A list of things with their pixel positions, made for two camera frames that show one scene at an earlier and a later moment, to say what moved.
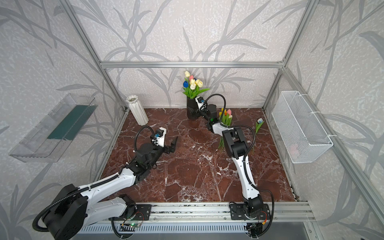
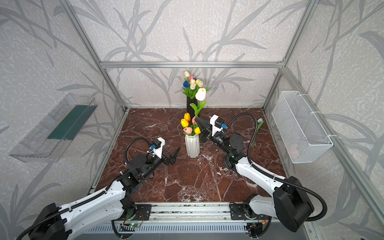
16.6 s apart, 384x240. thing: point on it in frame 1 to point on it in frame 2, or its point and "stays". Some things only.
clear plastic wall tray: (49, 139) stays
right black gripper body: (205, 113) to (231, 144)
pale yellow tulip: (192, 84) stays
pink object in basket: (294, 150) stays
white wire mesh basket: (303, 137) stays
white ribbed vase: (137, 109) to (192, 145)
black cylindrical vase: (192, 108) stays
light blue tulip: (260, 121) stays
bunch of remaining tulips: (226, 118) to (190, 125)
